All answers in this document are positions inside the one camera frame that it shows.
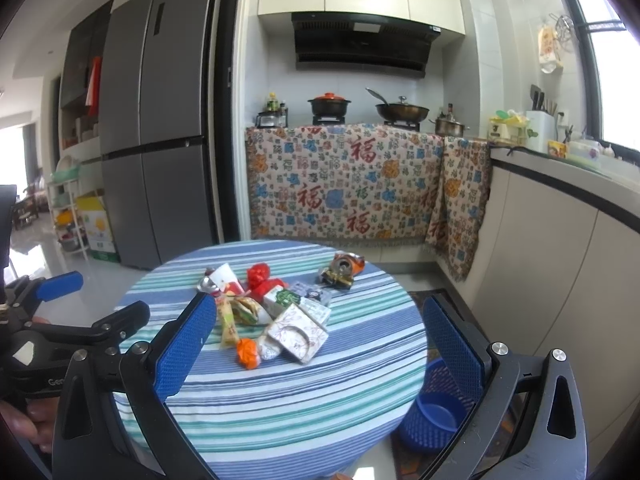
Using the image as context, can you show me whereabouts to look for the yellow long snack wrapper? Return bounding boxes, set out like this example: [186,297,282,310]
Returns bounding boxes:
[216,296,240,349]

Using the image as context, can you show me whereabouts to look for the white patterned paper box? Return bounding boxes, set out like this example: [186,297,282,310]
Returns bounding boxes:
[257,304,329,364]

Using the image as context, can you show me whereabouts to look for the white lower kitchen cabinets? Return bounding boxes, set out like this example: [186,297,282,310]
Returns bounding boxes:
[458,167,639,469]

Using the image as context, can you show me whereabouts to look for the person's left hand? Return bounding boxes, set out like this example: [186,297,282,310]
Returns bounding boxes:
[1,398,58,454]

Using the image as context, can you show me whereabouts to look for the yellow cardboard box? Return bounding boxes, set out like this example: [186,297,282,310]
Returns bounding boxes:
[76,193,120,262]

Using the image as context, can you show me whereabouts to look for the blue mesh waste basket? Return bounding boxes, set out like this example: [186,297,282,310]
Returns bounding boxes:
[398,358,484,453]

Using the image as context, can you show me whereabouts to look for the white storage rack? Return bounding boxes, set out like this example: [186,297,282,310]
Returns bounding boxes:
[46,155,90,259]

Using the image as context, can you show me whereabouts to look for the red white paper cup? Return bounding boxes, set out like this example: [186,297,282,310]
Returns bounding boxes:
[196,263,245,296]

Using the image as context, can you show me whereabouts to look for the yellow white chip bag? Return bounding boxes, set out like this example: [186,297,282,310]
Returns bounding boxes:
[231,296,272,326]

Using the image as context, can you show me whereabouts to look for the small orange plastic wrapper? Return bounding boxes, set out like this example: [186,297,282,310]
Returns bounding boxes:
[235,338,262,370]

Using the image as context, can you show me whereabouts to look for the long red snack wrapper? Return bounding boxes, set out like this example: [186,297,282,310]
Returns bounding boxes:
[248,278,288,304]

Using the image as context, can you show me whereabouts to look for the red crumpled plastic bag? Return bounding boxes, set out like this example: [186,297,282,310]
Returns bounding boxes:
[246,262,271,290]

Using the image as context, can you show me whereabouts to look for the striped blue tablecloth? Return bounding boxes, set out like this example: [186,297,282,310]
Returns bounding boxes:
[117,240,427,479]

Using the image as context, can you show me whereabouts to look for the clear Kuromi card box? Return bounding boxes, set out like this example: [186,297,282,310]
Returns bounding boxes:
[288,282,331,326]

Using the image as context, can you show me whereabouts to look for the floral patterned side cloth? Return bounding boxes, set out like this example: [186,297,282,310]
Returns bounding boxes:
[425,136,492,282]

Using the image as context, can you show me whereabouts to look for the black gold foil wrapper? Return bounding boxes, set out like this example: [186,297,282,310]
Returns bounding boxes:
[320,268,354,290]

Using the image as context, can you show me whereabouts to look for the crushed orange soda can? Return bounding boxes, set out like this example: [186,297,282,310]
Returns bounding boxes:
[331,252,366,278]

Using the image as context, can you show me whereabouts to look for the grey double-door refrigerator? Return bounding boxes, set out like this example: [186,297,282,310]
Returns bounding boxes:
[99,0,215,269]

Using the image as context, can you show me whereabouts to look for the floral patterned cabinet cloth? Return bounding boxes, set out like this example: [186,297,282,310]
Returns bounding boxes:
[245,124,444,244]

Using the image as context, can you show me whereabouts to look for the black pot orange lid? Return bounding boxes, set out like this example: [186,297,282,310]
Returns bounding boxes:
[308,92,350,119]

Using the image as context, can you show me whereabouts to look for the steel pot on counter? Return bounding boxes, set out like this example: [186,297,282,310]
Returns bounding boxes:
[431,117,469,138]

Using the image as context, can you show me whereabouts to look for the dark wok with lid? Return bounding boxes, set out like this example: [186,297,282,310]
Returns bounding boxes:
[367,88,430,124]

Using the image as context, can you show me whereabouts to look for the hanging yellow oven mitt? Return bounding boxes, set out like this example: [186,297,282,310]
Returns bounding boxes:
[538,25,563,75]

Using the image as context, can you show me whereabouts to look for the black range hood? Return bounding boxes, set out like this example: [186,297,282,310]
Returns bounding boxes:
[291,11,442,77]

